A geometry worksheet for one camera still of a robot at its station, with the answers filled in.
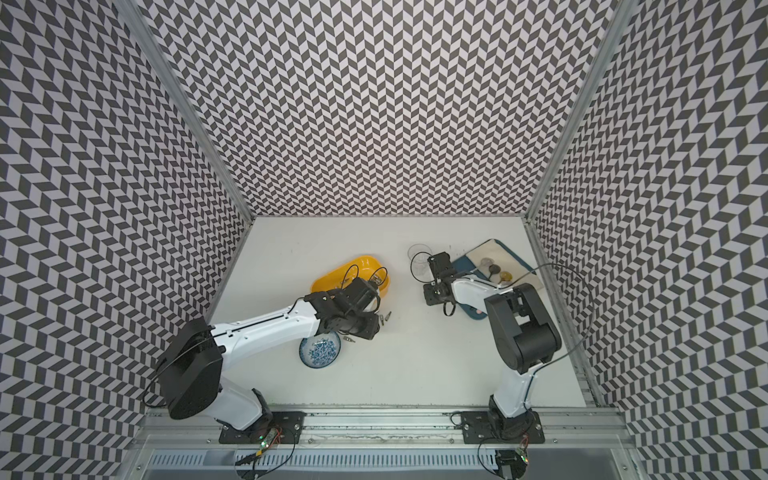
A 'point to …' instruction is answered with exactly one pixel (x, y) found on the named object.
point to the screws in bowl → (322, 351)
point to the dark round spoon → (493, 269)
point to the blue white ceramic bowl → (306, 344)
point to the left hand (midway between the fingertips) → (372, 331)
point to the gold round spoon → (505, 276)
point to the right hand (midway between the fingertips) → (435, 298)
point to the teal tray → (464, 263)
